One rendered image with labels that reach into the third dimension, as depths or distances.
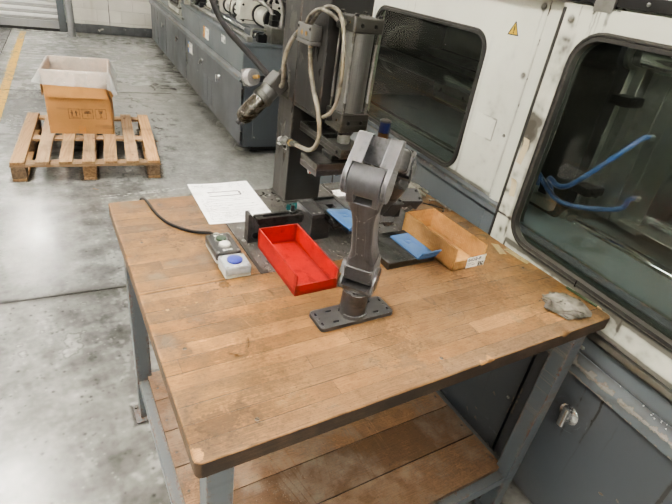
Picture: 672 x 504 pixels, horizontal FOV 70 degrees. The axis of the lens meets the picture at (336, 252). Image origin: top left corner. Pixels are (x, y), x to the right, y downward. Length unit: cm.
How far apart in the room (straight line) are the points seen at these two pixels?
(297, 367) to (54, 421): 136
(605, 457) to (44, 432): 190
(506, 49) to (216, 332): 130
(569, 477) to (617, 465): 20
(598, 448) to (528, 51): 123
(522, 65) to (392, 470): 138
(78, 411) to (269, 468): 86
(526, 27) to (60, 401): 216
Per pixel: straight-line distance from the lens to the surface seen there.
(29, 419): 224
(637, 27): 148
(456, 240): 157
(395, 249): 143
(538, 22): 175
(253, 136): 461
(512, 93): 178
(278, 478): 168
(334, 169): 137
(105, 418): 216
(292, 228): 140
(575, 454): 180
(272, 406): 94
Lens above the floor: 161
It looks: 30 degrees down
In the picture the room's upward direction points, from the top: 9 degrees clockwise
